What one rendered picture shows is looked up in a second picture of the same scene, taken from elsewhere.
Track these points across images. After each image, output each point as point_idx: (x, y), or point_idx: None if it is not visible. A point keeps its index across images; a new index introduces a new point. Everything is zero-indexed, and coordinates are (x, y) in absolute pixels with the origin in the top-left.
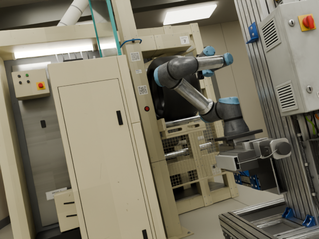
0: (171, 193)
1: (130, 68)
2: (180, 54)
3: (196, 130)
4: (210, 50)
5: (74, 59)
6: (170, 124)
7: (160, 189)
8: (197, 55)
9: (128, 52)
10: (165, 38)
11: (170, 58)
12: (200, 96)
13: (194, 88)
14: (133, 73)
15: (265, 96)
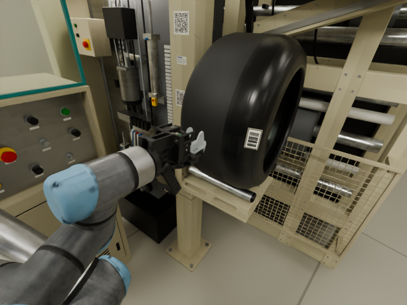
0: (188, 228)
1: (170, 48)
2: (381, 3)
3: (227, 212)
4: (51, 201)
5: (112, 7)
6: (195, 175)
7: (178, 217)
8: (139, 141)
9: (171, 9)
10: None
11: (226, 57)
12: None
13: (8, 259)
14: (173, 62)
15: None
